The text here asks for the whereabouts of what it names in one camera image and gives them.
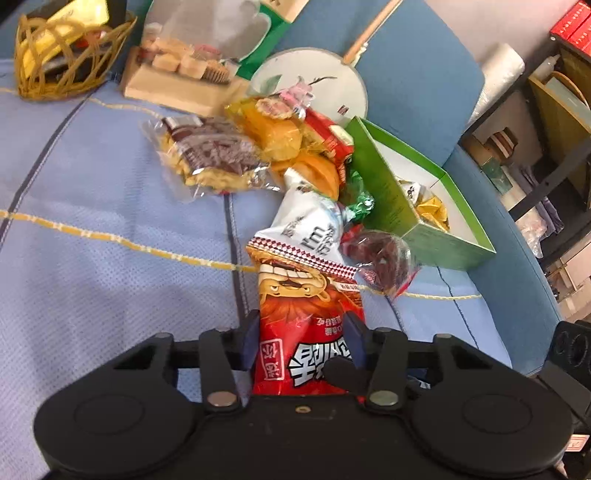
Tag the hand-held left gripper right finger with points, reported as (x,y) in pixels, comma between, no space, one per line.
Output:
(356,341)

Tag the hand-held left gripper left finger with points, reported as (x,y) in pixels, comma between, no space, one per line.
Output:
(251,339)

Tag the red cartoon face snack packet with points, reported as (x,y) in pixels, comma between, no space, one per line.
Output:
(304,318)

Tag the green cardboard box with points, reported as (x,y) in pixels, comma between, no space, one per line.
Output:
(383,184)

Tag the dark red candy clear wrapper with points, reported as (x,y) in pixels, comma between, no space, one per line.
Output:
(376,256)

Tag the green snack packet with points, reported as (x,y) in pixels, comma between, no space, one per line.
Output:
(359,203)

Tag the yellow snack packet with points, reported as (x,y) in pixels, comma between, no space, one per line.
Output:
(434,212)

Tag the small white packet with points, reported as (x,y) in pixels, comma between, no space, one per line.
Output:
(413,189)

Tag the orange bread packet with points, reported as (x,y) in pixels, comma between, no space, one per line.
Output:
(316,173)

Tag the black metal rack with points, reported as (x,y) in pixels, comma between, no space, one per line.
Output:
(561,180)

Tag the light blue blanket yellow stripes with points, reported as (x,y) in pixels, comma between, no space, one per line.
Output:
(101,230)

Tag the brown and yellow chips bag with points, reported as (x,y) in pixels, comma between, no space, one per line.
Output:
(212,152)

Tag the yellow bread packet red label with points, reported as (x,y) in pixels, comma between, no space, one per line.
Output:
(272,131)

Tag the yellow flat box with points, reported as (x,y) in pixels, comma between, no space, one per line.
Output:
(561,120)

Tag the pink snack packet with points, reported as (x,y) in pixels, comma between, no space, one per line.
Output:
(295,94)

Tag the blue sofa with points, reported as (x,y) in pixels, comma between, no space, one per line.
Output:
(415,60)

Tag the clear plastic roll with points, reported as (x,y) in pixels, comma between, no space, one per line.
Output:
(498,78)

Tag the paper bag with grain print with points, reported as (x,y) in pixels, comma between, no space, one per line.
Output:
(207,50)

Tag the white bottle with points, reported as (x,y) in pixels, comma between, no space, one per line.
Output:
(547,67)

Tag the yellow wicker basket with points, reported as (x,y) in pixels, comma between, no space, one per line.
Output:
(74,69)

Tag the red boxes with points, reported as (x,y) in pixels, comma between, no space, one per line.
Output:
(575,25)

